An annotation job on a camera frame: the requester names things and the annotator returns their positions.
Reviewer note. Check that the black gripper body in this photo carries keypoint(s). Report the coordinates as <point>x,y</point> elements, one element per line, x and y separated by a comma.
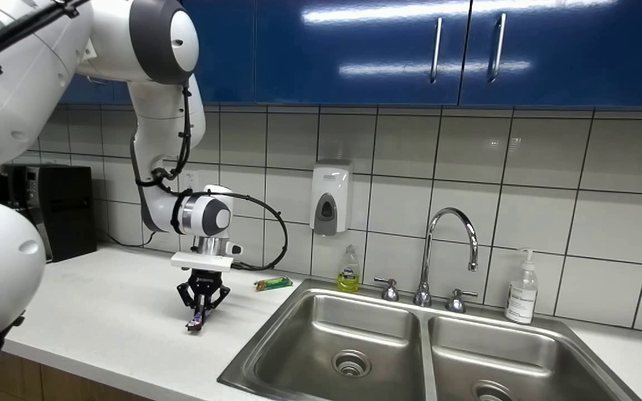
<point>202,279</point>

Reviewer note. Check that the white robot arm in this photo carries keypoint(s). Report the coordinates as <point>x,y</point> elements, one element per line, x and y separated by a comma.
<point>10,90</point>

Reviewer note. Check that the white wall soap dispenser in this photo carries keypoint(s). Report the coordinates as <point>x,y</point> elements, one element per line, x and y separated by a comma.
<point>330,197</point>

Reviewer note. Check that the clear pump soap bottle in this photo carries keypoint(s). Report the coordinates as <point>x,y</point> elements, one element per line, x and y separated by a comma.
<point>521,297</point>

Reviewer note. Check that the chrome gooseneck faucet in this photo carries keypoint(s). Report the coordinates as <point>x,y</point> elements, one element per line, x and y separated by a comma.
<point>428,251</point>

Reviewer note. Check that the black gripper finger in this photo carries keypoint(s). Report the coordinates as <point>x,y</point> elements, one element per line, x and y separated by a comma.
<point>216,297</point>
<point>189,298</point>

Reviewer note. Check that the stainless steel double sink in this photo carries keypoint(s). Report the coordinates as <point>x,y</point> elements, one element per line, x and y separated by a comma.
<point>380,325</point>

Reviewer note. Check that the sink drain strainer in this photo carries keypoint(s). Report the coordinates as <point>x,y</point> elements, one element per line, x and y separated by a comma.
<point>351,364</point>
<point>492,391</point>

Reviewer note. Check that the blue cabinet door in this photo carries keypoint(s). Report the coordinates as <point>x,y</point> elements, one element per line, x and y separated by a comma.
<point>321,51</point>
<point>93,91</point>
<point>588,51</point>

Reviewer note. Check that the black countertop appliance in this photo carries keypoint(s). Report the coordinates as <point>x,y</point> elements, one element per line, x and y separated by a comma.
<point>65,212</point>

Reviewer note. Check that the dark snack pack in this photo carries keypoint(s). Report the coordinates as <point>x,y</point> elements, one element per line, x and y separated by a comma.
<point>194,325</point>

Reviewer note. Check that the green dish soap bottle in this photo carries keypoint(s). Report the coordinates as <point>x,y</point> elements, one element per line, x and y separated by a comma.
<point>347,279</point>

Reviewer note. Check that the wooden base cabinet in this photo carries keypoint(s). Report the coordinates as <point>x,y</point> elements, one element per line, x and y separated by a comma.
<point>53,381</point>

